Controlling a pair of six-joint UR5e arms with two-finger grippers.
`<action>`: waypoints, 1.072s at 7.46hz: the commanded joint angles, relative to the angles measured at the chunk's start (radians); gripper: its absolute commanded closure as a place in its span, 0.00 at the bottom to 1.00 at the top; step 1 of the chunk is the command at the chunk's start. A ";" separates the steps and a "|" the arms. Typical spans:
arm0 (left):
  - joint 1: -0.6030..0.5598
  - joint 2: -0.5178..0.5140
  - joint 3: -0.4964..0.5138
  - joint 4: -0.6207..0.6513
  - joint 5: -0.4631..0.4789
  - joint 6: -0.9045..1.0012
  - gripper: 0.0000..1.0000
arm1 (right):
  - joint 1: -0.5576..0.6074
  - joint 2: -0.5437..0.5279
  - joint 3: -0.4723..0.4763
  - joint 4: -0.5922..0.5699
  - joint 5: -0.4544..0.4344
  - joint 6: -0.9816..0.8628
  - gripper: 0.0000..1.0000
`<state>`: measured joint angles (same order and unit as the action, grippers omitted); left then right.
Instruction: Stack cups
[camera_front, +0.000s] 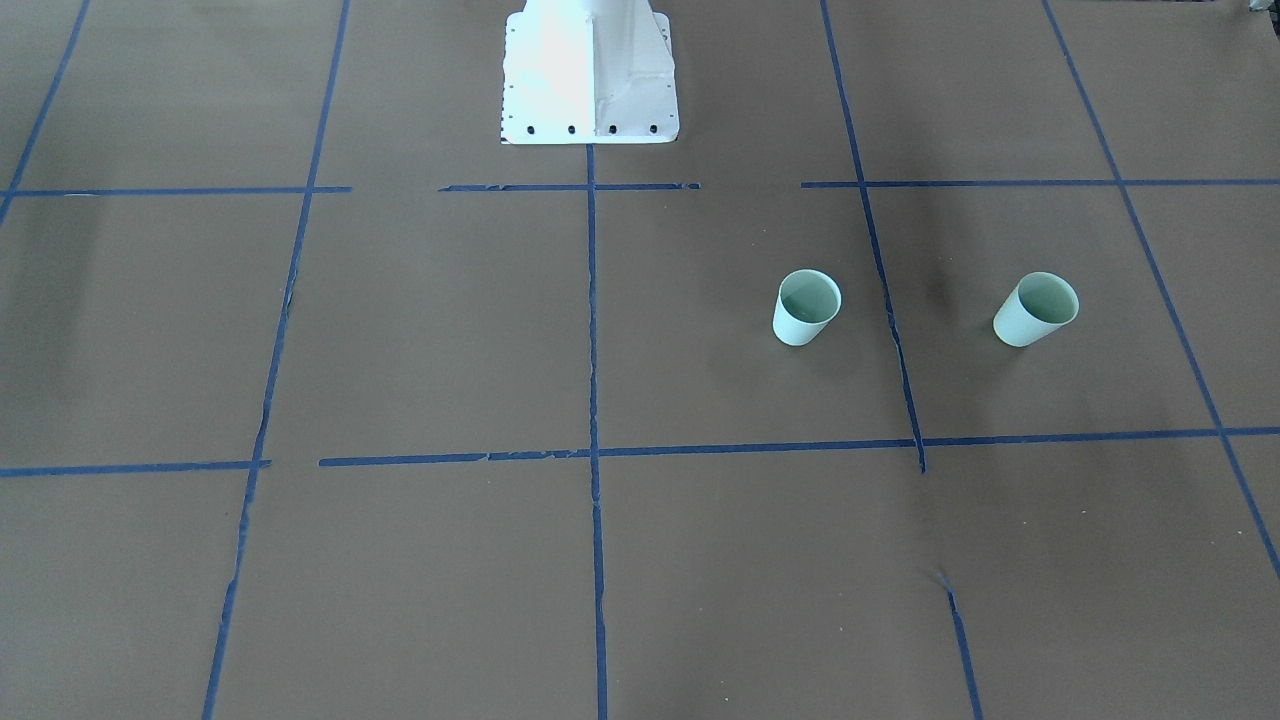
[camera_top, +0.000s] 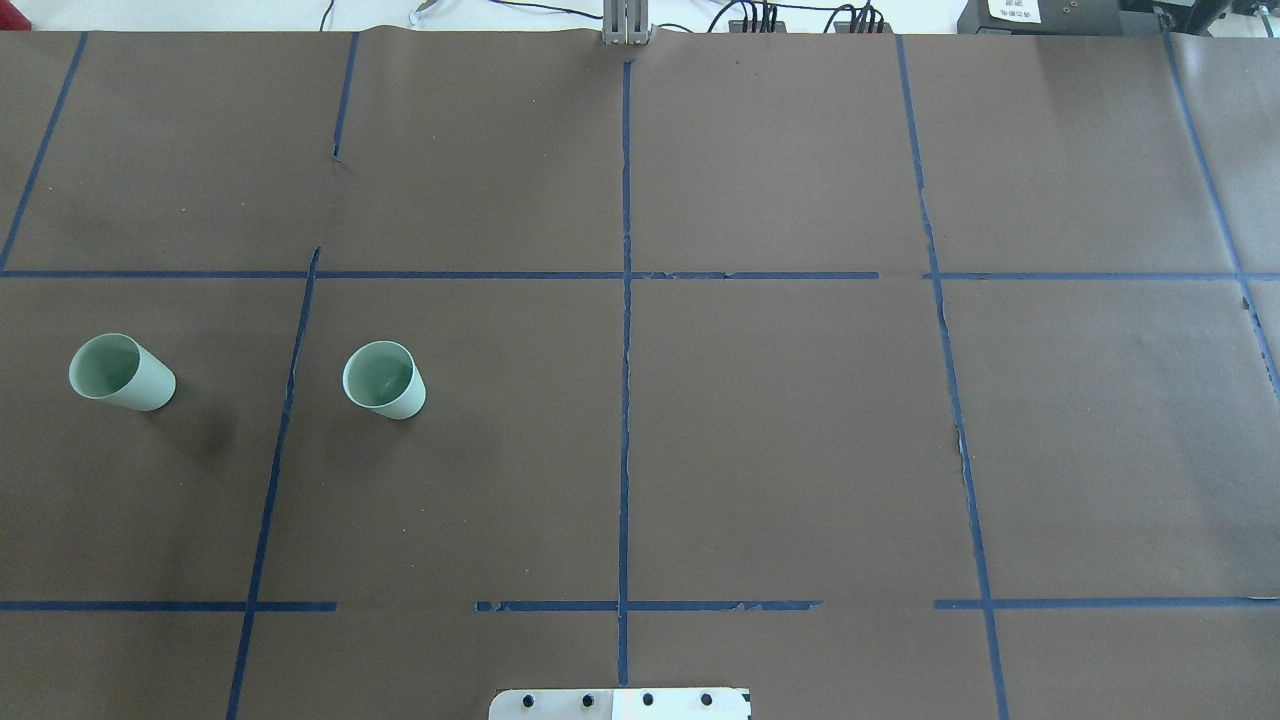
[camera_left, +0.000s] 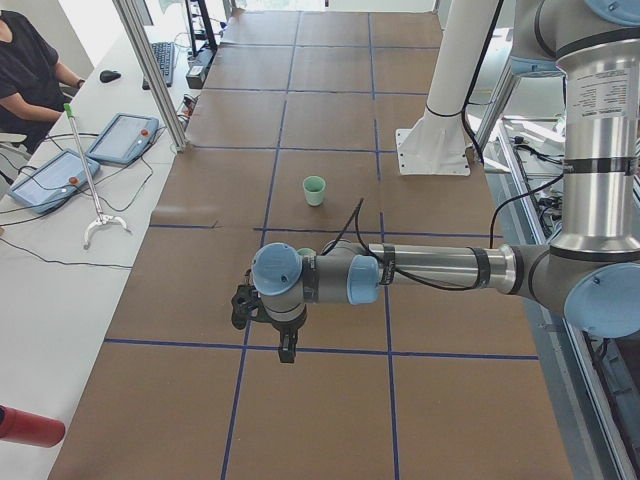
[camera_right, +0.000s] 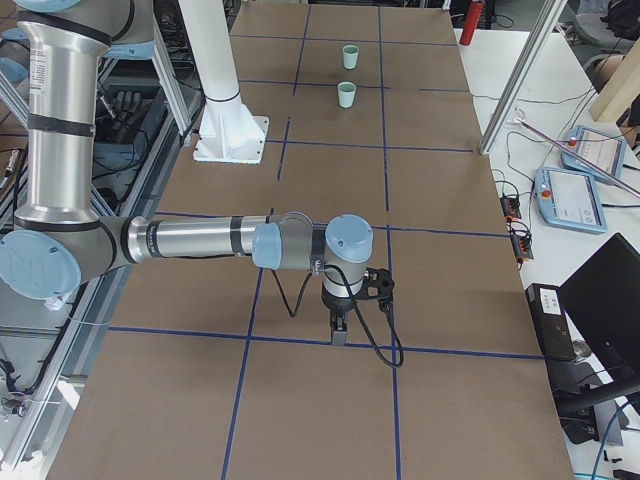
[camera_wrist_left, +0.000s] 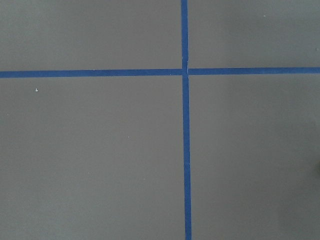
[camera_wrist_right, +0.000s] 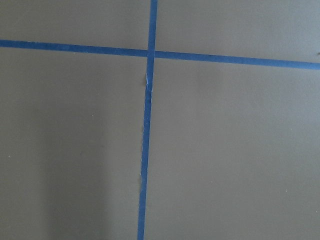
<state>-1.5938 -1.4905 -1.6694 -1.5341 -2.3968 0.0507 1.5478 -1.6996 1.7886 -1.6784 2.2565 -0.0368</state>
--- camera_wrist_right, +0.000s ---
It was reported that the blue tape line lengthwise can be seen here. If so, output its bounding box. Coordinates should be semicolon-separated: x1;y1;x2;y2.
137;0;158;240

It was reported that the blue tape line crosswise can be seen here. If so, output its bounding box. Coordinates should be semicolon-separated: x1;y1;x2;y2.
0;39;320;70

